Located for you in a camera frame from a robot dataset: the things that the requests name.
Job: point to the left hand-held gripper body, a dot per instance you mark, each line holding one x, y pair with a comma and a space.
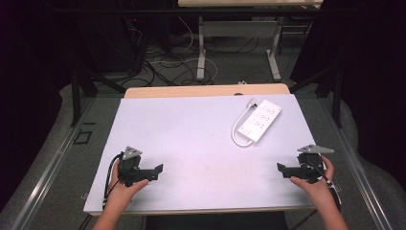
130, 159

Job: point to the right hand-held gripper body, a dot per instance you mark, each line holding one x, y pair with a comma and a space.
309, 163

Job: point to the person's right hand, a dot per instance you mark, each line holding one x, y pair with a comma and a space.
319, 190

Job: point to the person's left hand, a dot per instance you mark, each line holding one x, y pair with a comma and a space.
123, 191

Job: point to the white table mat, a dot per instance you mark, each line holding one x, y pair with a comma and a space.
191, 143

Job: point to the white power strip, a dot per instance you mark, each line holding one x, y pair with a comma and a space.
260, 120

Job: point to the white power plug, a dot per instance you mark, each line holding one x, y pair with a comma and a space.
252, 102

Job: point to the black metal stand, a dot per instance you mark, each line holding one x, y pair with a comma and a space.
336, 92
76, 96

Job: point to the white metal-legged desk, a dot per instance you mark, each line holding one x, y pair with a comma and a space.
236, 28

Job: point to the aluminium floor rail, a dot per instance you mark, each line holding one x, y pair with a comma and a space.
48, 175
360, 172

